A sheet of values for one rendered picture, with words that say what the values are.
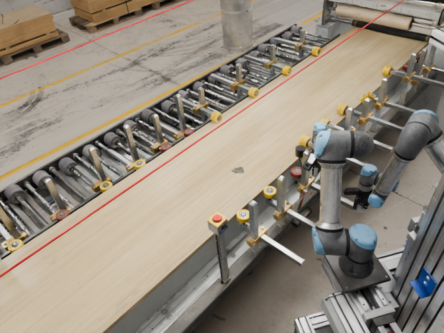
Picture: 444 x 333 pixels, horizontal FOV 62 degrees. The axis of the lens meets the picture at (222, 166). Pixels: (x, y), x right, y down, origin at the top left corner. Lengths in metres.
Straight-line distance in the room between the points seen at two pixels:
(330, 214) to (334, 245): 0.13
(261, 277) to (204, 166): 1.02
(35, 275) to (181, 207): 0.86
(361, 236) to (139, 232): 1.21
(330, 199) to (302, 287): 1.45
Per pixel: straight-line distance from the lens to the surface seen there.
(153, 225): 2.23
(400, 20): 4.30
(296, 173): 2.44
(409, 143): 1.79
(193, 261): 2.22
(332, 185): 1.61
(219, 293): 2.15
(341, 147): 1.58
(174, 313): 2.22
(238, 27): 6.05
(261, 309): 2.88
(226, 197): 2.30
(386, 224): 3.48
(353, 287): 1.81
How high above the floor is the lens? 2.55
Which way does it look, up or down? 41 degrees down
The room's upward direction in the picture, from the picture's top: 6 degrees counter-clockwise
